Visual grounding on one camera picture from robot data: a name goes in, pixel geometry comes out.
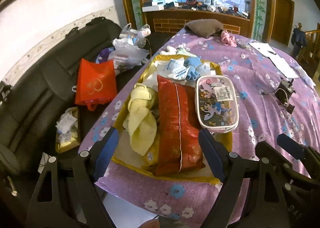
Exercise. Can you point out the person's left hand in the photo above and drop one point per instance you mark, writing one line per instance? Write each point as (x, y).
(150, 224)

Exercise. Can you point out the yellow towel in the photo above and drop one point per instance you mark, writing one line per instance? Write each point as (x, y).
(142, 123)

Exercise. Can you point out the black tripod mount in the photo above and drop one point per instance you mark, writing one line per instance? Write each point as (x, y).
(5, 93)

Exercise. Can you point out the blue knitted cloth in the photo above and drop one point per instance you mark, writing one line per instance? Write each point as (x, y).
(193, 68)

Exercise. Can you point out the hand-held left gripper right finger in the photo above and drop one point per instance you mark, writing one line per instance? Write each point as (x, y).
(211, 153)

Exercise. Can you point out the clutter of small items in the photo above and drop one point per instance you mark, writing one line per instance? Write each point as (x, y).
(212, 7)

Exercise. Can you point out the wooden stair railing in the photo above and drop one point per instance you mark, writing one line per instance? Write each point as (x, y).
(311, 48)

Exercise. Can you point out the white cotton wad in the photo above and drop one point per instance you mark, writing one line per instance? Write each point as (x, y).
(307, 77)

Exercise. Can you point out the yellow bag of packets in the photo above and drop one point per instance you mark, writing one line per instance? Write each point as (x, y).
(67, 130)

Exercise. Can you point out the white paper sheets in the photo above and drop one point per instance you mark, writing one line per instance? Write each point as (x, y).
(280, 63)

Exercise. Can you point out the pile of white packets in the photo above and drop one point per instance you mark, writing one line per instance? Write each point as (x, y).
(172, 70)

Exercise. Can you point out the brown cushion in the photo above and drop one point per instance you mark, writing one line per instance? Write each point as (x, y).
(203, 28)

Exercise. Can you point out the red pouch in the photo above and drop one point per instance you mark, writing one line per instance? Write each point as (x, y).
(177, 123)

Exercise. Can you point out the white fluffy cloth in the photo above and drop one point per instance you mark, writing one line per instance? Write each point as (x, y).
(168, 50)

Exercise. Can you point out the purple floral blanket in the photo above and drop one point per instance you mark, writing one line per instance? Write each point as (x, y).
(255, 108)

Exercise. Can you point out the red tote bag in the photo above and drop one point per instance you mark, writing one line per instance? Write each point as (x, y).
(96, 83)

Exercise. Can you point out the purple bag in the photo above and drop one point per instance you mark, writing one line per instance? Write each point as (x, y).
(105, 55)

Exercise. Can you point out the clear plastic bag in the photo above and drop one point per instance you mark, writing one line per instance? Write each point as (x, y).
(127, 54)

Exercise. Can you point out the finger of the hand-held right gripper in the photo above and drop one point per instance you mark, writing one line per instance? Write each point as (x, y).
(287, 165)
(291, 147)

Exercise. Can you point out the pale green packet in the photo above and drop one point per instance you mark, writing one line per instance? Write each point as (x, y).
(186, 52)

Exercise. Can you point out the clear cartoon print pouch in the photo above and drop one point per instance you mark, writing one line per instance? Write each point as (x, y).
(217, 105)

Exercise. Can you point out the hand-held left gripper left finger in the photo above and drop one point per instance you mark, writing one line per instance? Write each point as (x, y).
(107, 150)

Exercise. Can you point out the white plastic bag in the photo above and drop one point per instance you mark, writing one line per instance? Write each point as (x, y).
(135, 33)

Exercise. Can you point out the black sofa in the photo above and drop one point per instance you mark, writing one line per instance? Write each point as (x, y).
(37, 88)

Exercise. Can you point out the wooden door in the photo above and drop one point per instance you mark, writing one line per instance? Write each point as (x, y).
(282, 18)

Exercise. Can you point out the small clear trinkets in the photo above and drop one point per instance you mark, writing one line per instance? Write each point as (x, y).
(243, 45)

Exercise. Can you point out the pink soft cloth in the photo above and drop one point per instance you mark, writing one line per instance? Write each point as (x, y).
(227, 38)

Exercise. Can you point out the black device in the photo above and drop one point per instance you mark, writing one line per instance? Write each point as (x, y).
(285, 93)

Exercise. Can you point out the black pen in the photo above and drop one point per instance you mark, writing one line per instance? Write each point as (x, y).
(272, 52)

